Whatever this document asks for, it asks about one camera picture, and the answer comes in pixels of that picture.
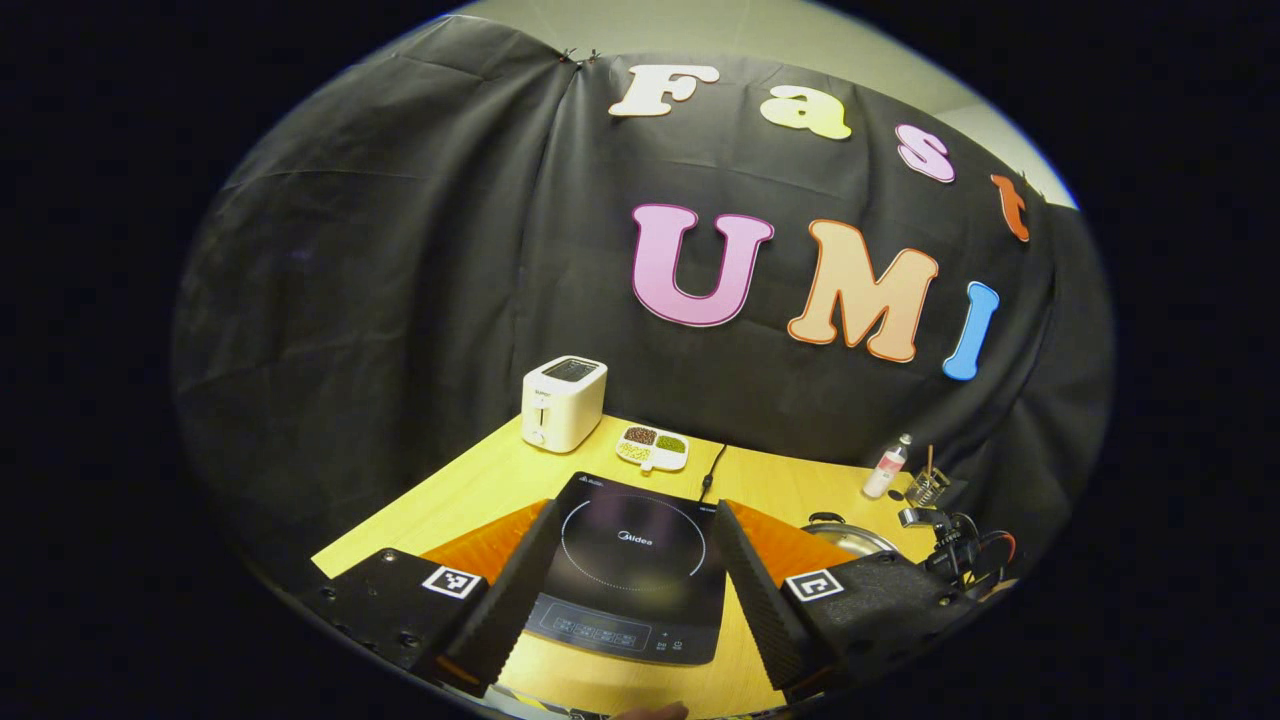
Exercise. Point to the white toaster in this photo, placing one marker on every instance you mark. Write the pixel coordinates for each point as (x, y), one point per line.
(565, 410)

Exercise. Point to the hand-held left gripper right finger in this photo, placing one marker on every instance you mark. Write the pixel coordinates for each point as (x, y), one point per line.
(755, 600)

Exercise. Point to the black induction cooktop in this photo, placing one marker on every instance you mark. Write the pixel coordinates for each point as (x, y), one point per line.
(630, 590)

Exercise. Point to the white divided bean dish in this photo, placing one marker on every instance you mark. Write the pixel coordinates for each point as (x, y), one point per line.
(652, 458)

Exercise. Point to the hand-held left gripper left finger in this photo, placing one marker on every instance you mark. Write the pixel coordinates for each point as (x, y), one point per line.
(510, 600)

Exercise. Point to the clear bottle with pink label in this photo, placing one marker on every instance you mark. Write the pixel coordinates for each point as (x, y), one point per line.
(885, 475)

